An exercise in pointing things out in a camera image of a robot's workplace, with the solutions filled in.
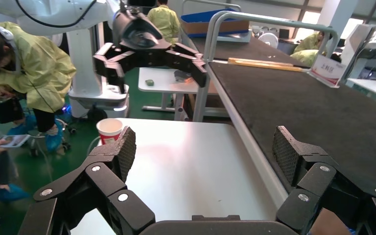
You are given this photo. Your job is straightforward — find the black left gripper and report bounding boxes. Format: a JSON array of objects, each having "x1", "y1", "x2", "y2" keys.
[{"x1": 93, "y1": 9, "x2": 208, "y2": 94}]

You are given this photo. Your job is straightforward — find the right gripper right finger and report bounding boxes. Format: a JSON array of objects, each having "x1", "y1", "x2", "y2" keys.
[{"x1": 271, "y1": 125, "x2": 376, "y2": 235}]

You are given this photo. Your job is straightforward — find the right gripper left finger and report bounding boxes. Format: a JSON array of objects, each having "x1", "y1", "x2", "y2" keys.
[{"x1": 18, "y1": 125, "x2": 156, "y2": 235}]

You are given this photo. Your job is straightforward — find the white side table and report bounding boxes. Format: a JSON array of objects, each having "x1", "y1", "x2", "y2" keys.
[{"x1": 138, "y1": 67, "x2": 231, "y2": 122}]

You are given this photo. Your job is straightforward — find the small dark object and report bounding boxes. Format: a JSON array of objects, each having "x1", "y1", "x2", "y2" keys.
[{"x1": 174, "y1": 70, "x2": 192, "y2": 84}]

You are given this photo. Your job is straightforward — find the standing person in yellow coat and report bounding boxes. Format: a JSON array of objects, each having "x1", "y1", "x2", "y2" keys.
[{"x1": 146, "y1": 0, "x2": 181, "y2": 46}]

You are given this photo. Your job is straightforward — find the red white paper cup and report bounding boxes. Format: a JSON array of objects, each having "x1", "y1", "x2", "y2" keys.
[{"x1": 95, "y1": 118, "x2": 124, "y2": 145}]

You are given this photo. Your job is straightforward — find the blue box with brown sides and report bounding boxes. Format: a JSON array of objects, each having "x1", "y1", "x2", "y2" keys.
[
  {"x1": 180, "y1": 7, "x2": 251, "y2": 39},
  {"x1": 308, "y1": 181, "x2": 376, "y2": 235}
]

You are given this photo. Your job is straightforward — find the white robot torso column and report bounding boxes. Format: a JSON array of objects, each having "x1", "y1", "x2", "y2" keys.
[{"x1": 65, "y1": 25, "x2": 131, "y2": 120}]

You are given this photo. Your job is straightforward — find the black conveyor belt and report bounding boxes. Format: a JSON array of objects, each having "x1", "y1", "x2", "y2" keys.
[
  {"x1": 208, "y1": 61, "x2": 376, "y2": 195},
  {"x1": 191, "y1": 35, "x2": 308, "y2": 68}
]

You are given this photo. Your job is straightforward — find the white handheld phone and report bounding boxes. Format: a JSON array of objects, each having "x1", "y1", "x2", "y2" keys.
[{"x1": 0, "y1": 134, "x2": 30, "y2": 149}]

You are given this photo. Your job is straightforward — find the pale wooden strip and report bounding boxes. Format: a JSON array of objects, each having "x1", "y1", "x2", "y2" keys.
[{"x1": 228, "y1": 57, "x2": 295, "y2": 68}]

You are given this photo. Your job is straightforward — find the white red sign placard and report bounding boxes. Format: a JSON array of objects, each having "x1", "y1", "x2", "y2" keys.
[{"x1": 308, "y1": 54, "x2": 348, "y2": 89}]

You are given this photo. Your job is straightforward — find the bending person in yellow coat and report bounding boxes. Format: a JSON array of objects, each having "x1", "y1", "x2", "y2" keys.
[{"x1": 0, "y1": 21, "x2": 77, "y2": 153}]

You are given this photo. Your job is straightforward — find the yellowish wooden strip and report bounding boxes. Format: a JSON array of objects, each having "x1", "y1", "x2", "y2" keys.
[{"x1": 235, "y1": 61, "x2": 311, "y2": 73}]

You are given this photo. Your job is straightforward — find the black handheld bag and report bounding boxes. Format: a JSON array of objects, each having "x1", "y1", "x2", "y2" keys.
[{"x1": 0, "y1": 95, "x2": 26, "y2": 124}]

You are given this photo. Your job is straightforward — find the white round fan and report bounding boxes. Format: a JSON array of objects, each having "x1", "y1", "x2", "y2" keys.
[{"x1": 258, "y1": 32, "x2": 279, "y2": 50}]

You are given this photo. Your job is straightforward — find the person in yellow-green coat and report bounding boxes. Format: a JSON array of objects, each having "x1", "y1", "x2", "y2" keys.
[
  {"x1": 292, "y1": 31, "x2": 331, "y2": 54},
  {"x1": 290, "y1": 48, "x2": 343, "y2": 68}
]

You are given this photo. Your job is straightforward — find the white metal railing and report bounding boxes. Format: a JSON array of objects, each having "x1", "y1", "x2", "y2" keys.
[{"x1": 192, "y1": 10, "x2": 339, "y2": 123}]

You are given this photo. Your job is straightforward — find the aluminium conveyor frame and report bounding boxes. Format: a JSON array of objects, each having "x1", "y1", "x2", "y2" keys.
[{"x1": 205, "y1": 63, "x2": 289, "y2": 210}]

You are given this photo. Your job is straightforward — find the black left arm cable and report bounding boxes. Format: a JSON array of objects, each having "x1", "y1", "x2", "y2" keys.
[{"x1": 14, "y1": 0, "x2": 98, "y2": 28}]

